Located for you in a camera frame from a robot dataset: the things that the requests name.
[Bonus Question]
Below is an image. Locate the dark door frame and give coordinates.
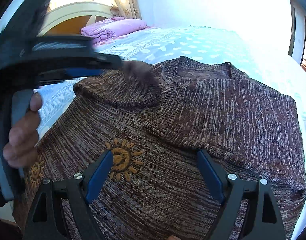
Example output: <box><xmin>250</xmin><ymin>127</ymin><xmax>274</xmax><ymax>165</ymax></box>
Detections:
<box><xmin>288</xmin><ymin>6</ymin><xmax>298</xmax><ymax>57</ymax></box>

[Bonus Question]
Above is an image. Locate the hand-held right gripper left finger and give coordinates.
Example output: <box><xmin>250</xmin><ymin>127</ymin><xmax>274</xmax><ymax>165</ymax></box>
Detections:
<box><xmin>23</xmin><ymin>150</ymin><xmax>115</xmax><ymax>240</ymax></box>

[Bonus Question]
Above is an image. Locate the floral beige curtain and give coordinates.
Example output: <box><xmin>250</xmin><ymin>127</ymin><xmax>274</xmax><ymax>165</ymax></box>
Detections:
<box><xmin>90</xmin><ymin>0</ymin><xmax>144</xmax><ymax>20</ymax></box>

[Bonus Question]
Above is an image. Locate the white wooden headboard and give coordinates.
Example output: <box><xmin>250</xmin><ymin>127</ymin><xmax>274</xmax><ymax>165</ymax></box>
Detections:
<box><xmin>39</xmin><ymin>2</ymin><xmax>114</xmax><ymax>37</ymax></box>

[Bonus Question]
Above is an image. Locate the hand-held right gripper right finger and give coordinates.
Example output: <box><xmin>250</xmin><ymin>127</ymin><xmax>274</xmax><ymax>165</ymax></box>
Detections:
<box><xmin>197</xmin><ymin>149</ymin><xmax>286</xmax><ymax>240</ymax></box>

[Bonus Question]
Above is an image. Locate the blue polka dot bed sheet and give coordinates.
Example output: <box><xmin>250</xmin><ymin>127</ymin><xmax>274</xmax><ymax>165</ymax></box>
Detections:
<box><xmin>33</xmin><ymin>25</ymin><xmax>306</xmax><ymax>240</ymax></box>

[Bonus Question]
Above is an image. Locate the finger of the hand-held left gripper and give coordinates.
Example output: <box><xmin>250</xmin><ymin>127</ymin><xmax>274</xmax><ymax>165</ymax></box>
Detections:
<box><xmin>30</xmin><ymin>35</ymin><xmax>125</xmax><ymax>68</ymax></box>
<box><xmin>35</xmin><ymin>66</ymin><xmax>105</xmax><ymax>84</ymax></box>

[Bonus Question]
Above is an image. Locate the person's left hand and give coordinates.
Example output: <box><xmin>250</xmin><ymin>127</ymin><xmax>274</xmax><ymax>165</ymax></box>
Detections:
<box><xmin>3</xmin><ymin>92</ymin><xmax>44</xmax><ymax>170</ymax></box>

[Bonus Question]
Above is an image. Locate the brown knitted sweater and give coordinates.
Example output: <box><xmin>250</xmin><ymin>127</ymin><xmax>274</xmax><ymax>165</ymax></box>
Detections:
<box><xmin>13</xmin><ymin>56</ymin><xmax>306</xmax><ymax>240</ymax></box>

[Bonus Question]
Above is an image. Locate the purple folded quilt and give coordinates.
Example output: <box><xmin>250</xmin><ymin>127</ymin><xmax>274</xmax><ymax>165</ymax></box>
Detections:
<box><xmin>80</xmin><ymin>17</ymin><xmax>148</xmax><ymax>45</ymax></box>

